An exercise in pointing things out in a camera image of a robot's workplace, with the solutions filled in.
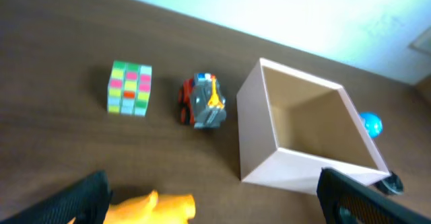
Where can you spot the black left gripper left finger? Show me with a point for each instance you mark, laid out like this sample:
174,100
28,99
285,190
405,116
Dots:
85,201

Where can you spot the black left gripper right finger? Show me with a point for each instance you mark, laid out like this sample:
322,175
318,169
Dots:
344,200

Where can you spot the orange toy hippo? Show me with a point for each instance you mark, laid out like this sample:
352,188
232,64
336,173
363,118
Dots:
153,208

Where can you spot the pastel puzzle cube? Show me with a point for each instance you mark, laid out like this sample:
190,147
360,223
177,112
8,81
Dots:
129,88

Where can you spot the grey red toy truck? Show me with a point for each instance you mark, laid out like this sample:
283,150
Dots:
201,102

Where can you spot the black round disc toy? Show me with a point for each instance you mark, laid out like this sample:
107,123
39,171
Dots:
391,185

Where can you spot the blue toy ball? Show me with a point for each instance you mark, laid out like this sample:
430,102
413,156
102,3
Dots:
372,123

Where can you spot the open white cardboard box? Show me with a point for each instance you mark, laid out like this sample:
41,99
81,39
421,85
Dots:
292,125

